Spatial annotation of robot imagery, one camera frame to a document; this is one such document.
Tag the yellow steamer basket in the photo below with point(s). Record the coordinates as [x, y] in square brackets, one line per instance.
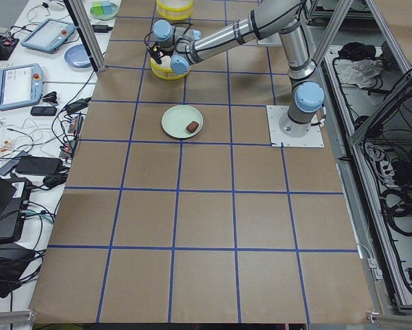
[164, 71]
[175, 10]

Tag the brown steamed bun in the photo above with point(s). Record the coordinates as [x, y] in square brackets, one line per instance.
[192, 127]

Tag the green plate with blocks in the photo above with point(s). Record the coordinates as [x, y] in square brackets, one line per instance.
[104, 10]

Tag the light green plate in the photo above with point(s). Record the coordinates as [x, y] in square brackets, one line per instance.
[175, 120]

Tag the blue plate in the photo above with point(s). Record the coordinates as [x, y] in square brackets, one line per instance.
[76, 56]

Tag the far teach pendant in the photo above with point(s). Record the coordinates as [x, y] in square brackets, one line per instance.
[49, 36]

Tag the teach pendant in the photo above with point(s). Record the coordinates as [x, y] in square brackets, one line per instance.
[20, 86]
[49, 36]

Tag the black phone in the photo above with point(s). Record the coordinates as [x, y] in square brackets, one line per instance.
[39, 111]

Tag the near teach pendant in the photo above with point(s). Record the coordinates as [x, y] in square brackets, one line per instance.
[20, 86]

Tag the black power adapter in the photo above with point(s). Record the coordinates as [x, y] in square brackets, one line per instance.
[30, 165]

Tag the white crumpled cloth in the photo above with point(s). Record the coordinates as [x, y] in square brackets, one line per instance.
[361, 73]

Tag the black laptop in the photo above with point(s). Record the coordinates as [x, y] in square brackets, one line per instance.
[14, 198]

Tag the aluminium frame post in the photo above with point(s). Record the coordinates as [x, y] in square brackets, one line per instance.
[82, 23]

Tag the aluminium side frame rack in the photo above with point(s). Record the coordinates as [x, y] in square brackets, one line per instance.
[375, 130]

